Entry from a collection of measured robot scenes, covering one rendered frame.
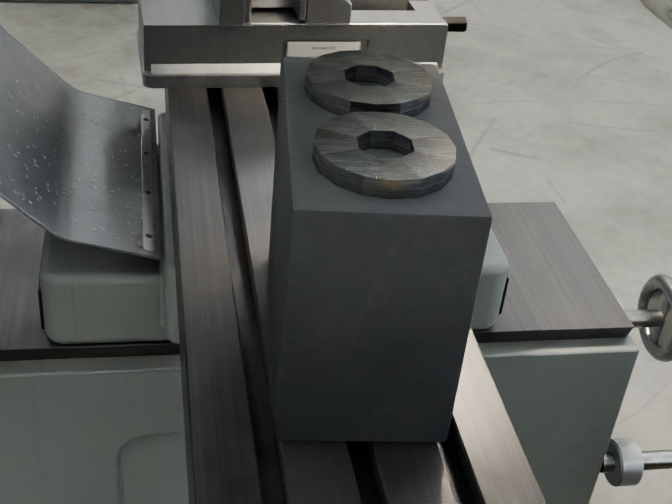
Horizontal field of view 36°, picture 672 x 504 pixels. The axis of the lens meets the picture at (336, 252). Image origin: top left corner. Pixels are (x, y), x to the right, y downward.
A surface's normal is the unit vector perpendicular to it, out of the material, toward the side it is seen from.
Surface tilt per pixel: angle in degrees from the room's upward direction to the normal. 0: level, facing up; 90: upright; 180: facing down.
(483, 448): 0
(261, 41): 90
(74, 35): 0
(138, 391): 90
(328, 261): 90
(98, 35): 0
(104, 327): 90
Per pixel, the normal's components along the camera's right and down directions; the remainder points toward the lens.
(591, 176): 0.09, -0.82
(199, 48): 0.21, 0.57
